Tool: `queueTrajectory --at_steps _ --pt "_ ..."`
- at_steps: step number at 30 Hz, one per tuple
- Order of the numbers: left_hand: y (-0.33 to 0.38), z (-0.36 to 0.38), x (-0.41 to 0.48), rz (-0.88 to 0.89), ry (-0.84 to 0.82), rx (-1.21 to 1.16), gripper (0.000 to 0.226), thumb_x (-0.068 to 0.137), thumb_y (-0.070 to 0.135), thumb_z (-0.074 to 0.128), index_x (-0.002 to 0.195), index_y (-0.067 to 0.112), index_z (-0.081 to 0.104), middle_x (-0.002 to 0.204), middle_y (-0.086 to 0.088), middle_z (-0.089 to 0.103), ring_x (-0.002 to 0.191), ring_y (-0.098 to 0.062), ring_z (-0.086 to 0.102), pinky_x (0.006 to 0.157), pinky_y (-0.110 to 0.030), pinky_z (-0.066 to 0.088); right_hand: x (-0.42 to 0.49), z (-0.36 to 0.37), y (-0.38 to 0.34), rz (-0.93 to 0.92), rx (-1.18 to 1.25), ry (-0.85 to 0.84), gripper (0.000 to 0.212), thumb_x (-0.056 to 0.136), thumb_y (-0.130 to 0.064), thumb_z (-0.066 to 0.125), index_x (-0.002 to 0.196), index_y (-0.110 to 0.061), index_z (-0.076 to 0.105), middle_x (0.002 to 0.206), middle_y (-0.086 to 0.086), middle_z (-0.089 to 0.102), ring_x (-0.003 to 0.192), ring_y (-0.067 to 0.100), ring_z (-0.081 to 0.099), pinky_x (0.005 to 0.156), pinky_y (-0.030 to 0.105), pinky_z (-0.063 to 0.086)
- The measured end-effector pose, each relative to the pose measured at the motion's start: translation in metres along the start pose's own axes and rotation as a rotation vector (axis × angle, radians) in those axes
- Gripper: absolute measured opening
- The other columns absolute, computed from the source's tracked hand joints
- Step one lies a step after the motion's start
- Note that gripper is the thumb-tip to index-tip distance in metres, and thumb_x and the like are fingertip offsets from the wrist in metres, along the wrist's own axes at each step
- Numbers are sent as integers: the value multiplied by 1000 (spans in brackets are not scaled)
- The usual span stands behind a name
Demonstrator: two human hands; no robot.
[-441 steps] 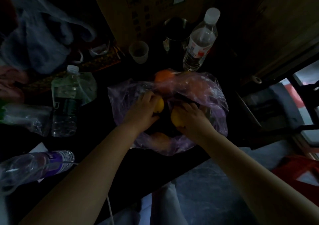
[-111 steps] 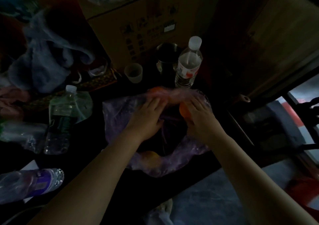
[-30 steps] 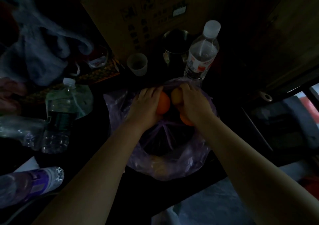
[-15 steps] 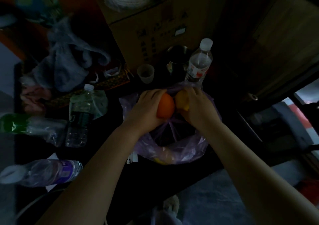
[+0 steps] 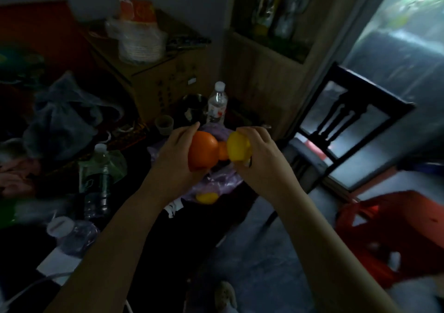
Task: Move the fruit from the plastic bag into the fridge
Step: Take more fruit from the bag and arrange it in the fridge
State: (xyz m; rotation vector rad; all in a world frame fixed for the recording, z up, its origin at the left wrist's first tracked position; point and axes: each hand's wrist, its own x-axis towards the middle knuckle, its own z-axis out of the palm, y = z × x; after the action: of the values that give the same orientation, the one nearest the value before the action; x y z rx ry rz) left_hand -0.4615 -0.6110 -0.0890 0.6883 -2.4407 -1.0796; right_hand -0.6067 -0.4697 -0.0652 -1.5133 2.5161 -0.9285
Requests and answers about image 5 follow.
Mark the person's left hand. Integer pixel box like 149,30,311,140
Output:
141,121,210,209

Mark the person's right hand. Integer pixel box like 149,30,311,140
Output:
231,126,308,209

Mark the purple plastic bag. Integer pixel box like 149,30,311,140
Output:
147,124,243,204

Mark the person's right forearm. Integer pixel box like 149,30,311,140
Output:
279,193,403,313

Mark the person's left forearm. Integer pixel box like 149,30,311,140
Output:
45,188,174,313

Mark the crumpled white paper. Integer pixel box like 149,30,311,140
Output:
163,198,185,219

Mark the small brown cup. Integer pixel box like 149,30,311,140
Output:
154,114,174,137

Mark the light green plastic bag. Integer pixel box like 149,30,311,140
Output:
78,149,128,194

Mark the patterned brown gold cloth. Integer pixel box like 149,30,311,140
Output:
104,122,153,143

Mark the dark metal mug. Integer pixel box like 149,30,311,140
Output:
180,94,209,125

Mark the water bottle dark green label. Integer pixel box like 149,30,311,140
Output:
83,143,112,220

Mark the water bottle red label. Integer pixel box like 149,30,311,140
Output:
206,81,229,125

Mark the brown cardboard box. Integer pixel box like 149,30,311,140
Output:
78,9,216,125

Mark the clear plastic water bottle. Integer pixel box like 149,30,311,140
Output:
47,216,101,258

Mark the grey plastic bag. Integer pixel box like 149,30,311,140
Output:
22,72,124,161

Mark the white perforated shoe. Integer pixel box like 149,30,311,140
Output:
214,281,238,313

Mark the white plastic bag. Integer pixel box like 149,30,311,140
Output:
105,16,169,66

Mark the dark wooden chair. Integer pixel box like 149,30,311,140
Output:
267,62,417,227

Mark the white paper napkin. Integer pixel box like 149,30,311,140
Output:
36,246,82,286

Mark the red plastic stool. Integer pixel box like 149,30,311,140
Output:
335,191,444,289

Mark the pink cloth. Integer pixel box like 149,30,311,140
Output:
0,156,42,199

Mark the orange red packet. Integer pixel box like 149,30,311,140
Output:
117,0,157,24

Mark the glass sliding door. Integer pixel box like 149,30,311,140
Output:
288,0,444,192

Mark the green patterned bag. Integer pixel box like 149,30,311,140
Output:
0,44,48,88

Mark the red panel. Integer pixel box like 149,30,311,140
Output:
0,0,91,81

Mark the white cable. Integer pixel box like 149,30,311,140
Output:
0,271,134,313

